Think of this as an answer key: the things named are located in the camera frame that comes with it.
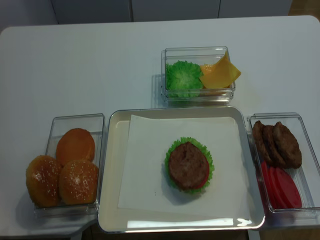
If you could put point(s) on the right sesame bun top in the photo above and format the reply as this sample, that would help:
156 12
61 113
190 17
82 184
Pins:
78 182

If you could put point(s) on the brown patty on tray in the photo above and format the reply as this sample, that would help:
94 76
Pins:
187 166

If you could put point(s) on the silver metal tray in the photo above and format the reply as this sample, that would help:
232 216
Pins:
112 218

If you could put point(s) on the left sesame bun top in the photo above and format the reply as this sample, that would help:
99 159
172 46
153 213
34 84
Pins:
42 181

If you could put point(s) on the sesame bun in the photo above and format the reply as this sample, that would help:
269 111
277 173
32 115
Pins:
78 182
42 181

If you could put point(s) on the clear bun container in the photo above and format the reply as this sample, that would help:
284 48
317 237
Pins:
95 125

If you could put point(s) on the clear lettuce cheese container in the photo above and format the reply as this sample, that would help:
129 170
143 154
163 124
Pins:
200 56

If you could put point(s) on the clear patty tomato container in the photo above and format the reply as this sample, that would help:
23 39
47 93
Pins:
306 177

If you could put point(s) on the green lettuce in container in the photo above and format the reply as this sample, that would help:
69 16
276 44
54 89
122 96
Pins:
185 77

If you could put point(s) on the middle red tomato slice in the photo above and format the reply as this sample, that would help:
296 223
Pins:
276 192

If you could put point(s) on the white paper sheet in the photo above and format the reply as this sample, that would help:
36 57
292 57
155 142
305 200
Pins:
144 185

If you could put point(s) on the plain bun bottom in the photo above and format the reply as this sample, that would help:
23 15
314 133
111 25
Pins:
76 144

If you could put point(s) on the left brown patty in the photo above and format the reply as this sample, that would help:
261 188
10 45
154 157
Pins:
257 133

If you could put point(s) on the yellow cheese slice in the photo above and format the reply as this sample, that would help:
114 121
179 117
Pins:
219 75

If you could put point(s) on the green lettuce under patty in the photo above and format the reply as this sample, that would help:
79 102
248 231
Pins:
203 149

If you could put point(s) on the red tomato slice under patty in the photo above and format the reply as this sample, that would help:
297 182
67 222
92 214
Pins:
203 182

